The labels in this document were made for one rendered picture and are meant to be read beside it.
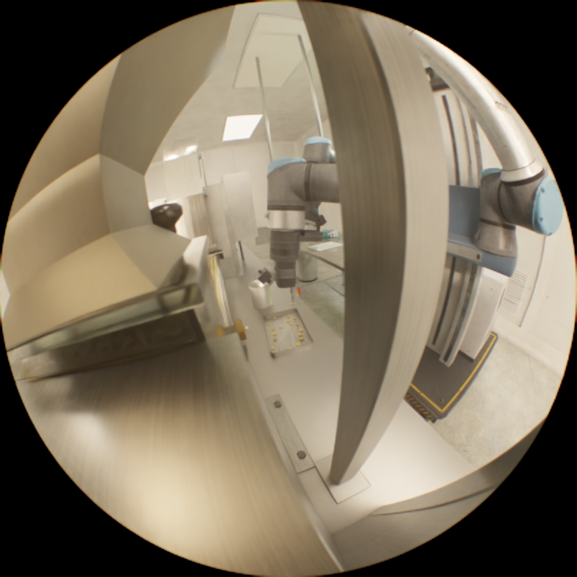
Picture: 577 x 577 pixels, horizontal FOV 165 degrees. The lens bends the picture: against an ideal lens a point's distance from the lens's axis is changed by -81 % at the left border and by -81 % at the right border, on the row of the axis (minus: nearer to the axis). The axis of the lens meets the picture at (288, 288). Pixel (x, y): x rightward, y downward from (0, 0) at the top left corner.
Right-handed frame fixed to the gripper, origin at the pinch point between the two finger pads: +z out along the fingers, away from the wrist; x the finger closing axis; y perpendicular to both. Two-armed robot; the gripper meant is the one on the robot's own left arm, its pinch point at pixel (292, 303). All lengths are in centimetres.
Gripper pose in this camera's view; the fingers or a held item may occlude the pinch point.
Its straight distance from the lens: 55.3
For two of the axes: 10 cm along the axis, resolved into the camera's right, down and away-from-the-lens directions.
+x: 2.1, 3.9, -9.0
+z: -0.2, 9.2, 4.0
